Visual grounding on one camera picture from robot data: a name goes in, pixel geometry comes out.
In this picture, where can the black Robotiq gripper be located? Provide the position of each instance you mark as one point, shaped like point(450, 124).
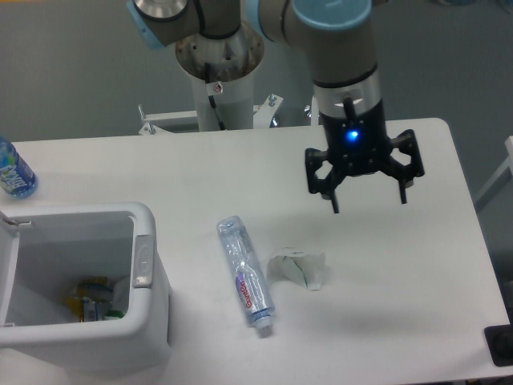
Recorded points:
point(352, 140)

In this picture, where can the white paper carton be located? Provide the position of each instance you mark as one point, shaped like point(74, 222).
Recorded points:
point(305, 269)

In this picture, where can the crushed clear plastic bottle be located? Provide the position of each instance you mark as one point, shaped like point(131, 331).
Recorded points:
point(250, 282)

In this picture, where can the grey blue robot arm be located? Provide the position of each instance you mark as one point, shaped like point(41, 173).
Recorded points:
point(337, 41)

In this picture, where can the yellow trash in can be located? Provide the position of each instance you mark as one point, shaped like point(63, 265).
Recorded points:
point(93, 300)

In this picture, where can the white trash can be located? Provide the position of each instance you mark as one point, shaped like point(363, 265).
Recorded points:
point(46, 251)

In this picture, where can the black clamp at table edge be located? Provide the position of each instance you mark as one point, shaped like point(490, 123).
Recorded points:
point(499, 341)

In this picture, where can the blue labelled water bottle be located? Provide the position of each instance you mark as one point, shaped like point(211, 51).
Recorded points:
point(18, 180)

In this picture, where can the white frame at right edge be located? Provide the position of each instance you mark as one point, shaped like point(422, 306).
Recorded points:
point(497, 181)

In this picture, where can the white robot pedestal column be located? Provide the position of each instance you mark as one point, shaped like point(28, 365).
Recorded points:
point(222, 73)

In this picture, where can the white pedestal base frame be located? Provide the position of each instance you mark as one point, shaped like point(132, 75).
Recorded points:
point(270, 114)

